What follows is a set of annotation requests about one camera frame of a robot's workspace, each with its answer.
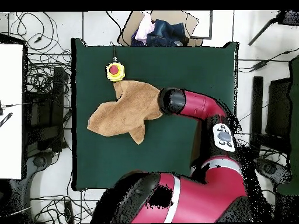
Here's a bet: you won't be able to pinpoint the pale pink garment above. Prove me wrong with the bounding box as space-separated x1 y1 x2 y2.
134 11 157 44

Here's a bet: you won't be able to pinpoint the tan terry towel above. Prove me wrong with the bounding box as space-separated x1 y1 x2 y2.
86 80 164 145

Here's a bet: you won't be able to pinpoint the tangled black cables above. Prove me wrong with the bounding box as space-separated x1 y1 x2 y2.
30 188 99 223
9 11 72 96

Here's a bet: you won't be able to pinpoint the black tripod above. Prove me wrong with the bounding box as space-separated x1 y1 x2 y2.
248 9 299 46

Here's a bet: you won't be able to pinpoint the yellow emergency stop button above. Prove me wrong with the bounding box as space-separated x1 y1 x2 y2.
106 61 126 83

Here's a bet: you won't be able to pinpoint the brown cardboard box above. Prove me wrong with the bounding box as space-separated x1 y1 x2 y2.
117 10 204 47

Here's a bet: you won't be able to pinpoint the black emergency stop cable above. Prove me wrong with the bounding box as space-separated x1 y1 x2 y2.
109 41 117 62

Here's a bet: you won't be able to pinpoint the white desk top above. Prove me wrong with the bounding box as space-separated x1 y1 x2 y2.
0 43 24 180

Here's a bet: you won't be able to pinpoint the green fabric sheet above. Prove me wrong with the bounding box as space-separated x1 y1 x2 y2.
275 55 299 196

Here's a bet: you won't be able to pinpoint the blue denim jeans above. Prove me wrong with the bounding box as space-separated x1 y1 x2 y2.
130 19 190 47

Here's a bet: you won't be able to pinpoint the black metal stand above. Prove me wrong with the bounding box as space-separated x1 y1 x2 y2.
24 66 71 152
248 76 293 159

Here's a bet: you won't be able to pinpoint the dark green tablecloth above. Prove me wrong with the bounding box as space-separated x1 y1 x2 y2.
71 38 239 192

